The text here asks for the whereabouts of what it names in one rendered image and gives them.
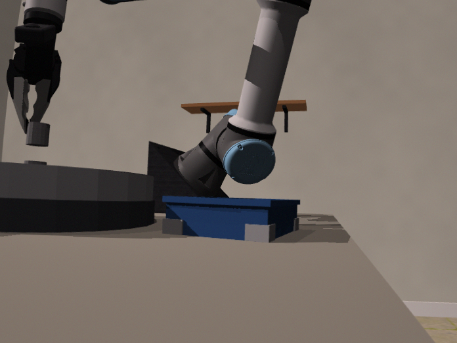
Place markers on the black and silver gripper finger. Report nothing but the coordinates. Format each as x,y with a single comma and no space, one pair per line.
45,90
19,88

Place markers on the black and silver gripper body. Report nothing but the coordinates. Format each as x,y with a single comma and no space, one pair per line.
36,61

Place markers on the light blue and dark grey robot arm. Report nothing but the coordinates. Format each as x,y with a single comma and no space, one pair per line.
239,145

